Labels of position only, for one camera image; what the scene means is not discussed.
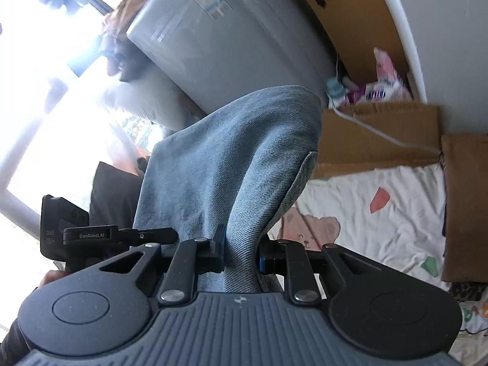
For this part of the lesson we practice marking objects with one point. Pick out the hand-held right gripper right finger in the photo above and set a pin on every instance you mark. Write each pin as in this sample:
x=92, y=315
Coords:
x=263, y=265

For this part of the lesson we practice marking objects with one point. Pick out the white pole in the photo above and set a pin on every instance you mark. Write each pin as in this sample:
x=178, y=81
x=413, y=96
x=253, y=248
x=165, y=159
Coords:
x=404, y=34

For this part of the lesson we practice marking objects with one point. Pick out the person's left forearm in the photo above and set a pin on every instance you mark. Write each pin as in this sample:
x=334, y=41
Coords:
x=11, y=343

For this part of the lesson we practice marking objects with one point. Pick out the person's left hand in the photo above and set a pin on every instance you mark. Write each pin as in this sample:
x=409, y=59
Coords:
x=51, y=277

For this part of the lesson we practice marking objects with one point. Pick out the leopard print cloth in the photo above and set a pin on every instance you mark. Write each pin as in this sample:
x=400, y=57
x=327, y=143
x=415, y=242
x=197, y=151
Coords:
x=471, y=291

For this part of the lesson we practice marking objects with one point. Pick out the pink purple packet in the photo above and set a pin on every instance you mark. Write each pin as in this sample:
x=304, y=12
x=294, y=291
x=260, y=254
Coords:
x=381, y=84

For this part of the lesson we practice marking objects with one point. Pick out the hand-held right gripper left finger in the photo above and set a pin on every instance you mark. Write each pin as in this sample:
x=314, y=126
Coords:
x=219, y=249

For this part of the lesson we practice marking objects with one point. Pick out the small blue white bottle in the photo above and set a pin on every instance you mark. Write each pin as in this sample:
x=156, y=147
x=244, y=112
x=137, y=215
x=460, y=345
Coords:
x=336, y=90

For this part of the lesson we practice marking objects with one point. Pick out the tall cardboard box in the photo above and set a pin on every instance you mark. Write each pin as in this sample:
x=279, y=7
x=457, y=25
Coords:
x=362, y=19

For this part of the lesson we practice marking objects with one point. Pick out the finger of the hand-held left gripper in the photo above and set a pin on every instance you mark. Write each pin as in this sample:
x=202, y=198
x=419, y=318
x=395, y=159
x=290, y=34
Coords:
x=152, y=235

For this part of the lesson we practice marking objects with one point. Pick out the white bear print bed sheet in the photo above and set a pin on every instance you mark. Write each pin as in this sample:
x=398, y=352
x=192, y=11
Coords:
x=362, y=206

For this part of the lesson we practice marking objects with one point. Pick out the grey wrapped appliance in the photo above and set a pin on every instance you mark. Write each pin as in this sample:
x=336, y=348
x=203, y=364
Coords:
x=236, y=45

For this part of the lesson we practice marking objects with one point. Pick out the white brown furry thing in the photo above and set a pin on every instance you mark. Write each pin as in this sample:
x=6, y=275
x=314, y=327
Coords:
x=145, y=99

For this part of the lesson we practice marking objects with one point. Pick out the white printed cloth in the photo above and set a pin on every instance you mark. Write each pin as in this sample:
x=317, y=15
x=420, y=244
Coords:
x=476, y=318

